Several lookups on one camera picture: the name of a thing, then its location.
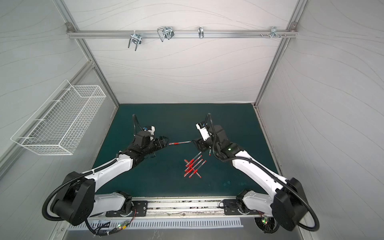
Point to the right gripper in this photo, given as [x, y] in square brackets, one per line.
[202, 144]

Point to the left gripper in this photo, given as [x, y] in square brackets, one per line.
[159, 143]

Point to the red pen in pile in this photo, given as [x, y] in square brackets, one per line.
[193, 159]
[193, 168]
[195, 171]
[191, 164]

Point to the metal u-bolt clamp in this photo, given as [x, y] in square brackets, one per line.
[135, 40]
[165, 33]

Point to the green table mat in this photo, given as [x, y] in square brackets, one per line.
[162, 174]

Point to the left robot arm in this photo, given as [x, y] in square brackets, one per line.
[76, 198]

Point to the metal bracket clamp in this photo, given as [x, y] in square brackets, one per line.
[201, 32]

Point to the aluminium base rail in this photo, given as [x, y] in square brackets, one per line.
[163, 207]

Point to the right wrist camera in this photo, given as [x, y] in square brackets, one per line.
[202, 128]

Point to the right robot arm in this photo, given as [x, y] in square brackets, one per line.
[284, 200]

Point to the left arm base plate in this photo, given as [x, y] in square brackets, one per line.
[132, 208]

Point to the white slotted cable duct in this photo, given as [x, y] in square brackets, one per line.
[149, 224]

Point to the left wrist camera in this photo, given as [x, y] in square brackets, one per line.
[150, 129]

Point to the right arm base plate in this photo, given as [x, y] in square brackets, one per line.
[233, 207]

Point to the white wire basket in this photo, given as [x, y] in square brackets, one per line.
[58, 125]

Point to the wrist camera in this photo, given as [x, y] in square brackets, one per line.
[202, 128]
[150, 129]

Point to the aluminium cross rail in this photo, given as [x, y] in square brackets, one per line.
[179, 34]

